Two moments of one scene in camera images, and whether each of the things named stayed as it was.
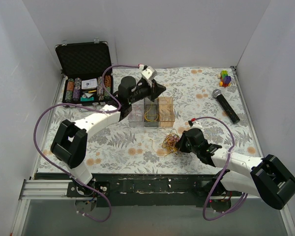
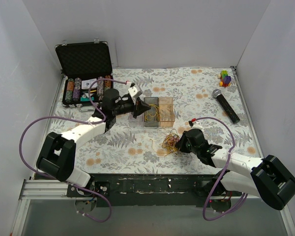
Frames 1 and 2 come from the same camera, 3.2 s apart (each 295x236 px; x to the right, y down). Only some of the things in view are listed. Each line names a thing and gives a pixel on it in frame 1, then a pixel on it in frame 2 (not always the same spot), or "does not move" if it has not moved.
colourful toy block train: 225,79 does not move
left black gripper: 152,88 to 135,108
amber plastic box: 166,115 does not move
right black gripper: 181,143 does not move
